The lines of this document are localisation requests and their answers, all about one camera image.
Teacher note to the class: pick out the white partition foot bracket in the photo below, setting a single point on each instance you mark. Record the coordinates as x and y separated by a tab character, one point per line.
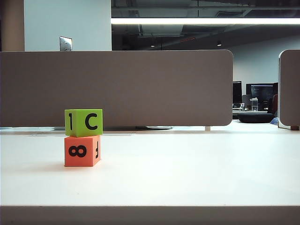
207	128

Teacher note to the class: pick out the brown partition foot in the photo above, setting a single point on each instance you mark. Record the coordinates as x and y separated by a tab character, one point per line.
294	127

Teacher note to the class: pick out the clear plastic container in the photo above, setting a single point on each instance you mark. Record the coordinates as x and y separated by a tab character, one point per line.
253	104

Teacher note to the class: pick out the small black ceiling spotlight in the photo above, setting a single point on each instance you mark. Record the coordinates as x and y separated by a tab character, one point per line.
219	43

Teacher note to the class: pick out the metal wall switch plate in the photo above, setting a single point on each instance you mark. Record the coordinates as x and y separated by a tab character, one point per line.
65	43

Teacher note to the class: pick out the black round cushion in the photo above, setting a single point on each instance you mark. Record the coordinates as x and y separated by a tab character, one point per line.
255	117

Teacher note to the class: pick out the narrow brown desk partition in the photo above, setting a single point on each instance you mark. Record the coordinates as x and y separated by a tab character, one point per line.
290	89

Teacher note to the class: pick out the wide dark computer monitor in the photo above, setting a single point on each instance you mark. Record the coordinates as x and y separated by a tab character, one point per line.
261	93

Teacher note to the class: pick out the long ceiling light strip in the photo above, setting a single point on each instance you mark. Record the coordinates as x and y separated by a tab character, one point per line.
199	20

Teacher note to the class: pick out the narrow dark computer monitor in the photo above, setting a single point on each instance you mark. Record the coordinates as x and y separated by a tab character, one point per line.
236	91

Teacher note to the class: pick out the orange foam letter block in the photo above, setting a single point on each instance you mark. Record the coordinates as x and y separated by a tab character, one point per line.
77	161

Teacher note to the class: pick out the green foam letter block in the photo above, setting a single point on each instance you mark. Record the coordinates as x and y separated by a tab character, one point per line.
80	131

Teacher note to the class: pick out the silver flat stand base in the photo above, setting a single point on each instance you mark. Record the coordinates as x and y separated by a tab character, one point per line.
159	127

